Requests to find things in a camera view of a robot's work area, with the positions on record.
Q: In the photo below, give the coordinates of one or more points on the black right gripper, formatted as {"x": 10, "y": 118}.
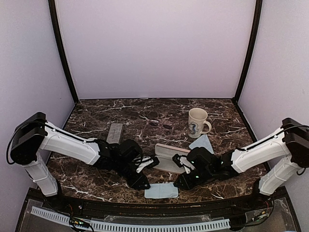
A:
{"x": 187, "y": 184}

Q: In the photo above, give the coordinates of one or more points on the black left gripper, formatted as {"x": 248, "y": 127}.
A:
{"x": 135, "y": 183}

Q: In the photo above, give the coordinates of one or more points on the light blue cleaning cloth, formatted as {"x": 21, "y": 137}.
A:
{"x": 161, "y": 191}

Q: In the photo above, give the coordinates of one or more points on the pink glasses case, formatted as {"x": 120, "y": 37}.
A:
{"x": 165, "y": 153}

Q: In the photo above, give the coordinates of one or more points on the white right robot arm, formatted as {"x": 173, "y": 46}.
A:
{"x": 290, "y": 142}

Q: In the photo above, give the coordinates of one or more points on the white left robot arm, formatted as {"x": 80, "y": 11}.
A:
{"x": 36, "y": 133}

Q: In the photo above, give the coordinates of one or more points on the light blue cloth near mug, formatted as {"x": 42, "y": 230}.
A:
{"x": 202, "y": 141}

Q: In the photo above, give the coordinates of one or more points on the grey glasses case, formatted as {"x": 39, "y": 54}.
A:
{"x": 115, "y": 133}

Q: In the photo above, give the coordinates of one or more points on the cream ceramic mug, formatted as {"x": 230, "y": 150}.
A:
{"x": 198, "y": 123}

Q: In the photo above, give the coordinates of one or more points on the black front rail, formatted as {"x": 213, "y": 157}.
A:
{"x": 99, "y": 209}

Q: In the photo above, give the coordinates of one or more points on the clear frame dark-lens sunglasses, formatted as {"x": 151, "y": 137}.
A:
{"x": 161, "y": 125}

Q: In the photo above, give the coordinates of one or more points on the white slotted cable duct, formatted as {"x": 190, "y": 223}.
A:
{"x": 123, "y": 224}

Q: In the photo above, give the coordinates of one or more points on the black right corner post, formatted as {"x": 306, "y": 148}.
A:
{"x": 250, "y": 50}

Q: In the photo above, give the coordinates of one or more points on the black corner post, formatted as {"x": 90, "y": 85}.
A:
{"x": 250, "y": 50}
{"x": 61, "y": 50}

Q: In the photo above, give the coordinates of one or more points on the black left corner post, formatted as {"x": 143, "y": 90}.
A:
{"x": 61, "y": 50}

